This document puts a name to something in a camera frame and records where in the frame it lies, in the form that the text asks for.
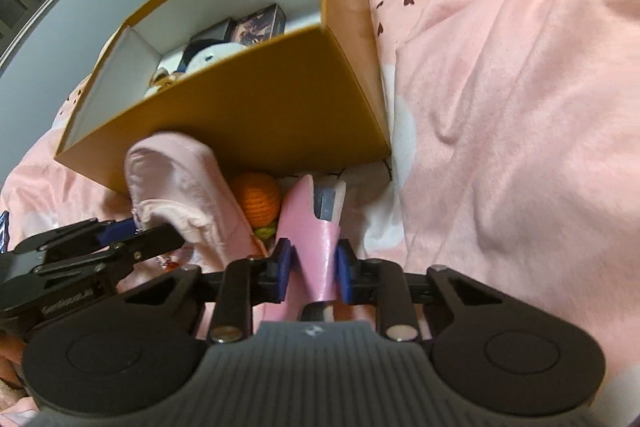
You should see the orange cardboard box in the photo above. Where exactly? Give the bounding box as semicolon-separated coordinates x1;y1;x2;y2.
54;0;392;208

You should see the dark printed card box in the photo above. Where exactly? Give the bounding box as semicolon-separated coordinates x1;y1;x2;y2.
233;4;287;46

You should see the glossy pink case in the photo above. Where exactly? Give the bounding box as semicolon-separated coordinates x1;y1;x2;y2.
261;174;349;324

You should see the pale pink cloth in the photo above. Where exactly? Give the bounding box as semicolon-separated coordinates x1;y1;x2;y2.
123;131;272;269

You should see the white plush toy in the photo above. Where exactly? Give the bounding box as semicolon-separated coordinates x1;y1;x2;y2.
184;40;249;76

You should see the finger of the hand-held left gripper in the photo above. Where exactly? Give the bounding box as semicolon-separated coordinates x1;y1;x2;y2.
14;217;137;258
34;225;186;282

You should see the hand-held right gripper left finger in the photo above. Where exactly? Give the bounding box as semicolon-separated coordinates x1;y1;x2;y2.
125;239;296;344

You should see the orange crochet ball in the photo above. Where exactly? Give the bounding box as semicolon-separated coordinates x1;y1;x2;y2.
229;172;284;242

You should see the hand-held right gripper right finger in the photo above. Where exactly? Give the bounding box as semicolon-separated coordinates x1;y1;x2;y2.
336;241;507;343

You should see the small brown white plush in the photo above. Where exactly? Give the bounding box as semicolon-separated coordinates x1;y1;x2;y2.
146;66;184;96

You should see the pink printed blanket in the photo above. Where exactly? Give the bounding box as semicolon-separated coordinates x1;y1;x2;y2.
0;0;640;427

